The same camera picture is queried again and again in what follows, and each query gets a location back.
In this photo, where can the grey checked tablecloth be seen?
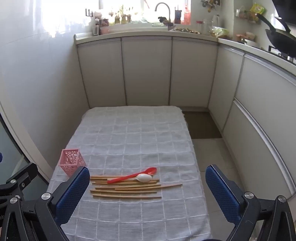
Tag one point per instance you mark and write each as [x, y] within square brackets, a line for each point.
[138, 139]

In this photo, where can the black wok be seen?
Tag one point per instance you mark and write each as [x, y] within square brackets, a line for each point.
[279, 39]

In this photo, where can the dark range hood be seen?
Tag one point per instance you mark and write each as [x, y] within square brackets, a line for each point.
[286, 9]

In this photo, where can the white bottle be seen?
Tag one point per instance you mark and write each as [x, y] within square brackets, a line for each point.
[96, 27]

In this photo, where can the bag of green vegetables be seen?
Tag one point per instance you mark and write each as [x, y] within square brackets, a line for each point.
[219, 32]

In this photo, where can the white plastic spoon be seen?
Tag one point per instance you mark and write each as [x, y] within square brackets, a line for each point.
[144, 178]

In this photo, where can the curved metal faucet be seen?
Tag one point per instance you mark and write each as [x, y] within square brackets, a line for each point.
[170, 16]

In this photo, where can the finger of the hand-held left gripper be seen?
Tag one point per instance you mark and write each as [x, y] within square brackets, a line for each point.
[25, 172]

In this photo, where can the dark patterned mug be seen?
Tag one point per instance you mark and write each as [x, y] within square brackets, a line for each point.
[104, 22]

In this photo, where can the dark dish brush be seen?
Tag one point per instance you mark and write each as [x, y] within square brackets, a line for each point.
[164, 20]

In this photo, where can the gas stove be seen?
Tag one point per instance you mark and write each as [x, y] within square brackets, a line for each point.
[283, 55]

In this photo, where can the pile of wooden chopsticks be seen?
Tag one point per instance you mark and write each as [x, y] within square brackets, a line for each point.
[129, 197]

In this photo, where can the blue container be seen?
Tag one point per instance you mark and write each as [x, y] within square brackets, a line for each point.
[177, 15]

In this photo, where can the clear plastic bottle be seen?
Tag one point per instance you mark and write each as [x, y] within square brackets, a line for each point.
[215, 24]

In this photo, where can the glass jar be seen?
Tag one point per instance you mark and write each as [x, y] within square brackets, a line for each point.
[200, 27]

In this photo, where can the red plastic spoon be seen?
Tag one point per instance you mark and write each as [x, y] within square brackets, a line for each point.
[150, 171]

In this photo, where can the row of small potted ornaments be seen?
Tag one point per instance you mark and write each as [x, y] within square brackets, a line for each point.
[123, 19]

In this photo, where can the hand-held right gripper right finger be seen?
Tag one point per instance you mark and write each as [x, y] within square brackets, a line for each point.
[222, 192]

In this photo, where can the white kitchen countertop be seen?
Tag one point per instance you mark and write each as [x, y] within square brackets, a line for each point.
[138, 33]

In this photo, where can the white cabinet door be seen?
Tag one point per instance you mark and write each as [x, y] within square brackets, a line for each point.
[249, 150]
[192, 71]
[266, 97]
[226, 85]
[146, 71]
[101, 74]

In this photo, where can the plate of food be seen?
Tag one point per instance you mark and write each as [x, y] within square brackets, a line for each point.
[187, 30]

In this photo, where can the black wall rack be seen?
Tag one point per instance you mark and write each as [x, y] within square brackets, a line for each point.
[89, 12]

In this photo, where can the yellow green snack bag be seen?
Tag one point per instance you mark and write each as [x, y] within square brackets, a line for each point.
[258, 8]

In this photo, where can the pink cup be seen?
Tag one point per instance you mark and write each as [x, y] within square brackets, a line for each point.
[104, 30]

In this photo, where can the red labelled bottle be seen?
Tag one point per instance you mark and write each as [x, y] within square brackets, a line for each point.
[187, 16]

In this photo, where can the pink perforated utensil holder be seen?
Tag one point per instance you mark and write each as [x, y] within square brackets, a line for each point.
[69, 165]

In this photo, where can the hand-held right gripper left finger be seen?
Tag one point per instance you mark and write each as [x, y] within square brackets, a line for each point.
[71, 194]

